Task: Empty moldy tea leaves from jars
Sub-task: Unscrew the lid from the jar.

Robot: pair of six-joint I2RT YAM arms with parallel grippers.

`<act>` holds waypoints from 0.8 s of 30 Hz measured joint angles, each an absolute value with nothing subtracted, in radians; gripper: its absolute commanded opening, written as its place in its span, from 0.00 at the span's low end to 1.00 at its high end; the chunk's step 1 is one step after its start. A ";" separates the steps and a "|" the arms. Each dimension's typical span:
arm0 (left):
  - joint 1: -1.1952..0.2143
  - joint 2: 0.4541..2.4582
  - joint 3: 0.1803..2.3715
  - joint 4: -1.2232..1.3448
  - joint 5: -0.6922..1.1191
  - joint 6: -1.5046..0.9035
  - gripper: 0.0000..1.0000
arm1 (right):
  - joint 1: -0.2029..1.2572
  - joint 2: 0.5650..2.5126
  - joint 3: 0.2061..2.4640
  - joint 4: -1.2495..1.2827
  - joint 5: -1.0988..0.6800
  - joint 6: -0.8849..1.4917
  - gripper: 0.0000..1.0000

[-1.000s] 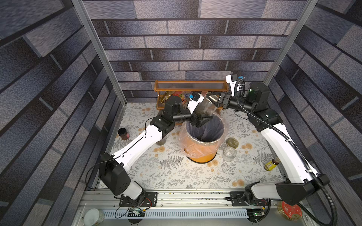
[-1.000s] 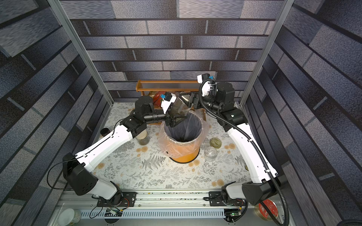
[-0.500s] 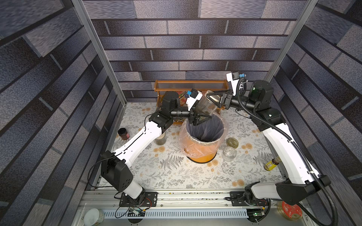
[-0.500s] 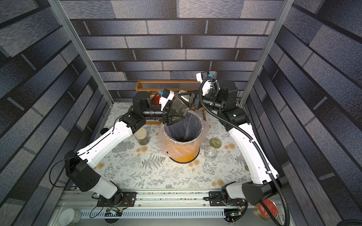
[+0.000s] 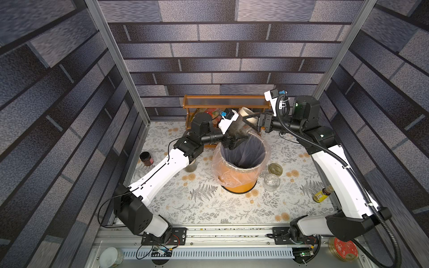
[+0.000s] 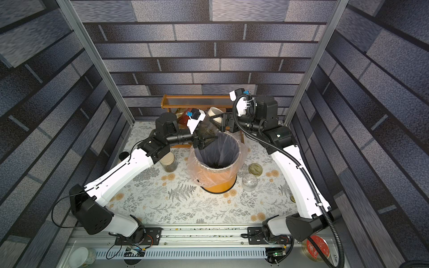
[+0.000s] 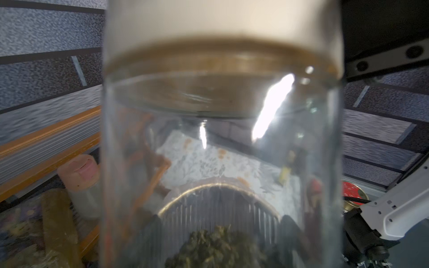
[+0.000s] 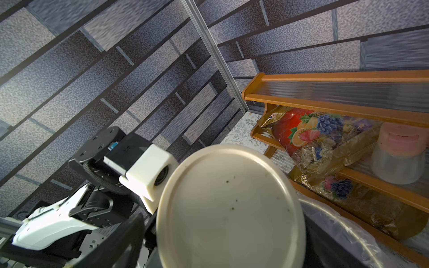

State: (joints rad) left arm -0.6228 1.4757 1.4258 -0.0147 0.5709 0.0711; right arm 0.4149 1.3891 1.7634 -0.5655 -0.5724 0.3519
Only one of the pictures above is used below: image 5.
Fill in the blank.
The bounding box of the green jar lid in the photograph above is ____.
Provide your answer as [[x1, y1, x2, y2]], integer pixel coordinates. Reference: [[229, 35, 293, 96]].
[[268, 163, 283, 176]]

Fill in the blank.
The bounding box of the glass tea jar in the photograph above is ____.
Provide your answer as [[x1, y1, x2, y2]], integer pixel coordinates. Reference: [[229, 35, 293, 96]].
[[263, 173, 280, 192]]

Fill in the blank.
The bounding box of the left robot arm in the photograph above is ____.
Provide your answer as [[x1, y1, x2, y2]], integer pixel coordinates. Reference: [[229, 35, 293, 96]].
[[113, 108, 248, 237]]

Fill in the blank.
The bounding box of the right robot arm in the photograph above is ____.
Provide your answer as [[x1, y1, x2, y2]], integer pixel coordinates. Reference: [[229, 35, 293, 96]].
[[256, 90, 395, 242]]

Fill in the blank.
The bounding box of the clear plastic bin liner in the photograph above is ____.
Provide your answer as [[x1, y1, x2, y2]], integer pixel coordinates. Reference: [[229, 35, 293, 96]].
[[210, 132, 271, 188]]

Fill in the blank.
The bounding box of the orange trash bin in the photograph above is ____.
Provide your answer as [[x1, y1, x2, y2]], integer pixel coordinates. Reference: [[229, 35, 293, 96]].
[[217, 133, 267, 194]]

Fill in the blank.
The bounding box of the wooden two-tier shelf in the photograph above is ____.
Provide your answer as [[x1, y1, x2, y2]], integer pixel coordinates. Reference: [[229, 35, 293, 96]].
[[183, 95, 271, 130]]

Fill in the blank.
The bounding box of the floral table mat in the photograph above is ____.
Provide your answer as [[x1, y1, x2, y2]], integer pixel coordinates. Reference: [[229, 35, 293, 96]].
[[149, 132, 336, 224]]

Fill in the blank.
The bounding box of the dark red small jar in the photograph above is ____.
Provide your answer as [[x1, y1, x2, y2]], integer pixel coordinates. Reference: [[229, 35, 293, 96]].
[[139, 151, 154, 166]]

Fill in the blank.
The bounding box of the yellow oil bottle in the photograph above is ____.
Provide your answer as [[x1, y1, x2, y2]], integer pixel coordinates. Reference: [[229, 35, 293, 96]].
[[313, 185, 334, 203]]

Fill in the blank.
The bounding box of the red round tin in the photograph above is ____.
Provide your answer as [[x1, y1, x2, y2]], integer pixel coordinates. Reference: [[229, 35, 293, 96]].
[[328, 237, 359, 262]]

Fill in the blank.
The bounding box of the white lidded jar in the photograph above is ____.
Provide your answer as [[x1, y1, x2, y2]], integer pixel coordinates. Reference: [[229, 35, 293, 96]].
[[99, 247, 125, 268]]

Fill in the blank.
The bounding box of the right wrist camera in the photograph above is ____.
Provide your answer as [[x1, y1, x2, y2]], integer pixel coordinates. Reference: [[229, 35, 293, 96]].
[[264, 89, 290, 117]]

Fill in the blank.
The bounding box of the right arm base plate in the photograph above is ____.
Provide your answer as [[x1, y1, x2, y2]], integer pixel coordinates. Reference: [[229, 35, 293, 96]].
[[269, 227, 318, 246]]

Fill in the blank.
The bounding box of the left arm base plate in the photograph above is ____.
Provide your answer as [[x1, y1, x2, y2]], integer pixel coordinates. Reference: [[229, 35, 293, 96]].
[[141, 227, 188, 247]]

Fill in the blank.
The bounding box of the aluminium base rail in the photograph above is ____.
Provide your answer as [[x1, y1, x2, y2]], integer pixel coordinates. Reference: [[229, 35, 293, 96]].
[[86, 224, 373, 268]]

